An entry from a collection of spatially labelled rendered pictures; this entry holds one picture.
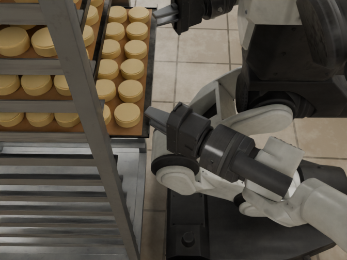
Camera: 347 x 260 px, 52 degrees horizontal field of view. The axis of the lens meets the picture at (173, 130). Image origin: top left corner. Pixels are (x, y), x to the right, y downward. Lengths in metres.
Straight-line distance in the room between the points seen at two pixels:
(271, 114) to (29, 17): 0.53
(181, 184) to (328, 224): 0.58
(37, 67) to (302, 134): 1.47
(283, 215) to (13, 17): 0.47
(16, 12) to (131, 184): 1.03
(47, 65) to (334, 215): 0.45
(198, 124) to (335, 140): 1.30
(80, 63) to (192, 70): 1.55
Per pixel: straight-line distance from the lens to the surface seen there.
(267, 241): 1.35
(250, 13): 0.60
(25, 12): 0.49
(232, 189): 1.20
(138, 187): 1.42
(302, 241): 1.39
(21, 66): 0.56
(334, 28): 0.44
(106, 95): 0.72
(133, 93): 0.72
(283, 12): 0.57
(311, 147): 1.81
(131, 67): 0.77
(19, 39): 0.60
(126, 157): 1.49
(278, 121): 0.84
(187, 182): 1.04
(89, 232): 1.19
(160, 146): 1.02
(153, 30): 0.89
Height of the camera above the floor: 1.41
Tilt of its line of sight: 54 degrees down
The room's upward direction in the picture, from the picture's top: straight up
